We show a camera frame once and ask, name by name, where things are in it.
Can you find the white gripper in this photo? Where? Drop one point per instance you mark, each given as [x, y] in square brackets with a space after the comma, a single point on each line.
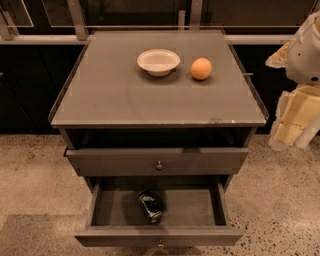
[305, 60]

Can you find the green soda can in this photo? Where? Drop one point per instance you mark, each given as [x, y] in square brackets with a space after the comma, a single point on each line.
[150, 205]

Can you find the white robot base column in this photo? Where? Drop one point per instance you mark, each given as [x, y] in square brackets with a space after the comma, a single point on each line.
[308, 133]

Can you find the round top drawer knob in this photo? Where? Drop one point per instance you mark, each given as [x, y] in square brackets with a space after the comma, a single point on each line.
[159, 166]

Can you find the open middle drawer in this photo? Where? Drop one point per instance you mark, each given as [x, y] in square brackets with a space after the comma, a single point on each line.
[194, 213]

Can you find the grey drawer cabinet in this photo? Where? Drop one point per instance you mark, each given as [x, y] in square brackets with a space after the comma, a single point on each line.
[112, 103]

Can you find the closed top drawer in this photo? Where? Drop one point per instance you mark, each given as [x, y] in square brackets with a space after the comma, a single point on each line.
[141, 161]

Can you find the orange fruit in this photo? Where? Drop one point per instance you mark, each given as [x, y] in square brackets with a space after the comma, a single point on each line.
[201, 69]

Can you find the white paper bowl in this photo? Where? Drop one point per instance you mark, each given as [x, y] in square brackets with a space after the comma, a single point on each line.
[158, 62]

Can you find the metal window rail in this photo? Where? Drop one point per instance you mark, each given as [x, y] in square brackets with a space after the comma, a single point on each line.
[245, 22]

